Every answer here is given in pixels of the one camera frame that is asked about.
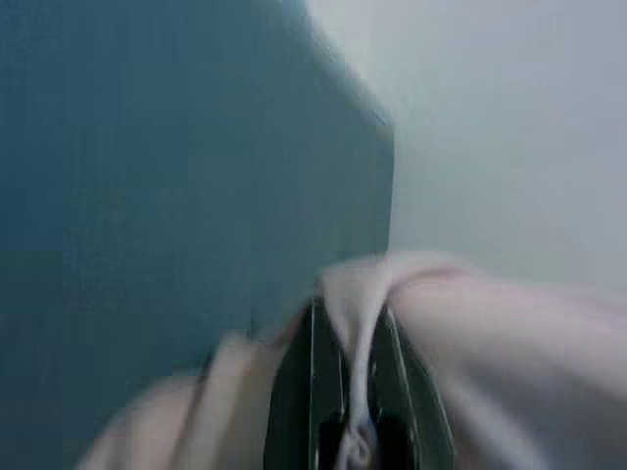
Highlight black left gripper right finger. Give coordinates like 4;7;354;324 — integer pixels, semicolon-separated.
367;302;458;470

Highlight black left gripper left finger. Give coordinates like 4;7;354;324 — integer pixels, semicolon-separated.
263;297;355;470

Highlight pink patterned pillow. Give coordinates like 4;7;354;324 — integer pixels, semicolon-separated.
76;251;627;470

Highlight teal upholstered headboard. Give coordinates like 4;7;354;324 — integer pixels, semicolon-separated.
0;0;396;470

